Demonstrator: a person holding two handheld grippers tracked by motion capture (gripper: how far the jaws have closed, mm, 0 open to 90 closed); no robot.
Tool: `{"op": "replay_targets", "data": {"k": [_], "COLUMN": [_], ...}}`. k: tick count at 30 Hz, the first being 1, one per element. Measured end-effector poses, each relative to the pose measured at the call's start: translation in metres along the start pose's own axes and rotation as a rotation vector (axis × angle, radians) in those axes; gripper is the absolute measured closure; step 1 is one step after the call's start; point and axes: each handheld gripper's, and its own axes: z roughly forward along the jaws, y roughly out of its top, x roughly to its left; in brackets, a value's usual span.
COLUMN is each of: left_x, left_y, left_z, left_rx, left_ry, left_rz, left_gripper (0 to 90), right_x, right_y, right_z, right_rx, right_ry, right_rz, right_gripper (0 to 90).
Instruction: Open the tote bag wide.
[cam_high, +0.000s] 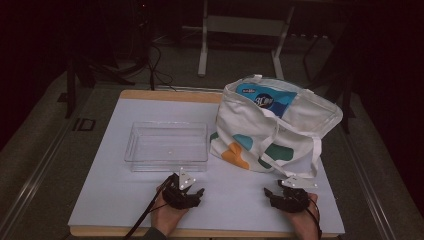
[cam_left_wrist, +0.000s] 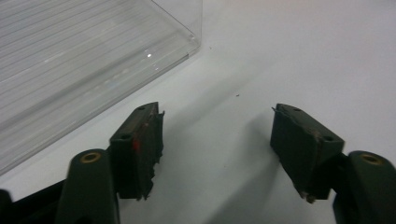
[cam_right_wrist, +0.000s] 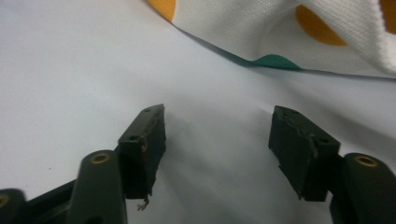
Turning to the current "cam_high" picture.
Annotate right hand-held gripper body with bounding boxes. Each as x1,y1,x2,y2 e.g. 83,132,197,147
271,175,318,214

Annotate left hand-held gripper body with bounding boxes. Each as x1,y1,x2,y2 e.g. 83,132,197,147
162,167,200,211

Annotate clear plastic container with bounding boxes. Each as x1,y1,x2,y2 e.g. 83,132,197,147
124,121,209,173

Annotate white patterned tote bag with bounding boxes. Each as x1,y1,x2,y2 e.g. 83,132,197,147
209,73,344,179

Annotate blue snack bag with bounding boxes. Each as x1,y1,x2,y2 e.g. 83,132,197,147
235,83,298,119

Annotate person's left hand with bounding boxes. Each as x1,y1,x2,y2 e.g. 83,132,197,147
150,184,191,237

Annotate person's right hand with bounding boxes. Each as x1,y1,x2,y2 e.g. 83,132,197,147
283,193,322,240

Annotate black floor socket box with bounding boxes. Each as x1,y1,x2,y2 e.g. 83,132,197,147
72,117,97,132

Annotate black angled stand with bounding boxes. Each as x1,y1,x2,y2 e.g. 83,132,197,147
296,19,356,134

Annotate black tripod stand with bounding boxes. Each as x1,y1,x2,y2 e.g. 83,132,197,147
64,56,136,119

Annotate white metal stand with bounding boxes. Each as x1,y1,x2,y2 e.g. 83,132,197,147
198,0,296,81

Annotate black floor cables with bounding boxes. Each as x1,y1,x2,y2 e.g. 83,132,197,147
146,43,176,92

